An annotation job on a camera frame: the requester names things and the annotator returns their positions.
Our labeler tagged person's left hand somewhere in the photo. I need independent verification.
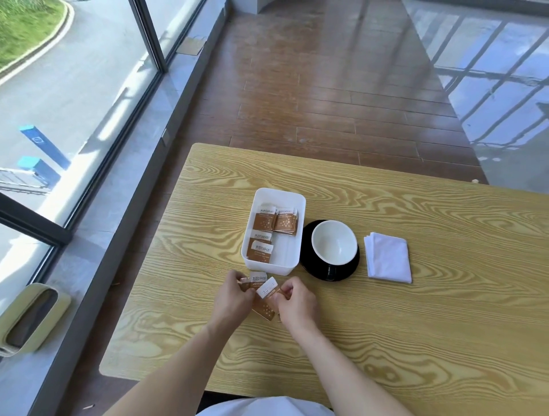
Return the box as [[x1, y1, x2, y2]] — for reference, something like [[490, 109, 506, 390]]
[[209, 269, 259, 336]]

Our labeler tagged person's right hand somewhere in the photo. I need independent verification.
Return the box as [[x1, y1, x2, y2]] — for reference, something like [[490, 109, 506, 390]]
[[274, 276, 321, 340]]

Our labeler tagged dark window frame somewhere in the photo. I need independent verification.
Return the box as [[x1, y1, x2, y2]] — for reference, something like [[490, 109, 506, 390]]
[[0, 0, 169, 247]]

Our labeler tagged person's white shirt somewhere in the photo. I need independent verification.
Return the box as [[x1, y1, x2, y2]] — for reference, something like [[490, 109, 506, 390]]
[[198, 396, 323, 416]]

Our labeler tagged stack of white napkins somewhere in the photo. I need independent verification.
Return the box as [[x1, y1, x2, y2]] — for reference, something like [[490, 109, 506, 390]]
[[364, 232, 413, 284]]

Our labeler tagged cardboard piece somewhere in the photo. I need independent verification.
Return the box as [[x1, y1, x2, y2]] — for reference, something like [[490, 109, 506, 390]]
[[176, 36, 207, 56]]

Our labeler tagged person's left forearm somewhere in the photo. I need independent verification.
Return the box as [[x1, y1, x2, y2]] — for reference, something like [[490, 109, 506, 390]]
[[103, 319, 237, 416]]

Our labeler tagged person's right forearm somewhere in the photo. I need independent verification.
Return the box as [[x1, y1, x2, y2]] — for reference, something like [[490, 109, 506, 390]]
[[288, 327, 414, 416]]

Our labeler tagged black saucer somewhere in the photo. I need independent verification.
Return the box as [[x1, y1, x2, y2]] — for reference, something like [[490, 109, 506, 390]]
[[299, 219, 360, 282]]

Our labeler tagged pale green waste bin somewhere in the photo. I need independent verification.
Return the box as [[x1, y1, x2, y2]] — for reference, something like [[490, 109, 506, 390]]
[[0, 283, 72, 357]]

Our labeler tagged black cup with white inside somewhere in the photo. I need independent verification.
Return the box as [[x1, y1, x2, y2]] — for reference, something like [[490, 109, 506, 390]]
[[311, 220, 358, 282]]

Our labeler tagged white plastic tray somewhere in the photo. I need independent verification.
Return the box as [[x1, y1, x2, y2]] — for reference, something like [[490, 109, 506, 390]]
[[241, 188, 306, 277]]

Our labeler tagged metal barrier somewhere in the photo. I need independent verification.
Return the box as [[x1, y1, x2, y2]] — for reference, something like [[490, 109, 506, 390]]
[[0, 167, 51, 195]]

